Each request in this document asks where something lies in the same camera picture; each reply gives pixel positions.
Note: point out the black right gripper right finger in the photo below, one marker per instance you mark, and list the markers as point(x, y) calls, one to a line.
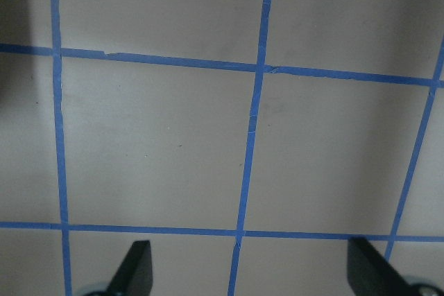
point(369, 274)

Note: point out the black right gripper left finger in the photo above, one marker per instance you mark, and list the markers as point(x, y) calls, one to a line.
point(134, 276)

